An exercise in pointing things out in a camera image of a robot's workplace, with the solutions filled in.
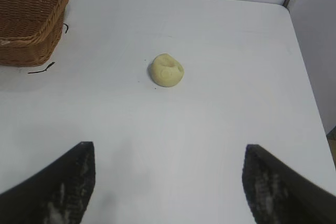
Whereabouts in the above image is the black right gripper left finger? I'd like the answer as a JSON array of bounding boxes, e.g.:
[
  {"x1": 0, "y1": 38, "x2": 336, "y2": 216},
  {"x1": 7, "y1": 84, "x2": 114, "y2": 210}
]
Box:
[{"x1": 0, "y1": 141, "x2": 97, "y2": 224}]

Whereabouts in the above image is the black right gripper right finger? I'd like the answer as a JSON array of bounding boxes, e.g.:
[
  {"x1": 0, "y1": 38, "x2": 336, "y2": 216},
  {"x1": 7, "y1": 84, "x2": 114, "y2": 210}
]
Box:
[{"x1": 241, "y1": 144, "x2": 336, "y2": 224}]

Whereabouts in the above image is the pale yellow egg yolk pastry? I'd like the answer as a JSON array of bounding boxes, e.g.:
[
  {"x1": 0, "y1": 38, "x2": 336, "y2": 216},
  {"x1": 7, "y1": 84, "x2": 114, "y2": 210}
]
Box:
[{"x1": 150, "y1": 52, "x2": 185, "y2": 88}]

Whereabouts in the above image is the brown woven wicker basket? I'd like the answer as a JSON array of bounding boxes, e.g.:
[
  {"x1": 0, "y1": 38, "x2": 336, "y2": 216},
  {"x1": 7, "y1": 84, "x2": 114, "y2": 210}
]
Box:
[{"x1": 0, "y1": 0, "x2": 72, "y2": 68}]

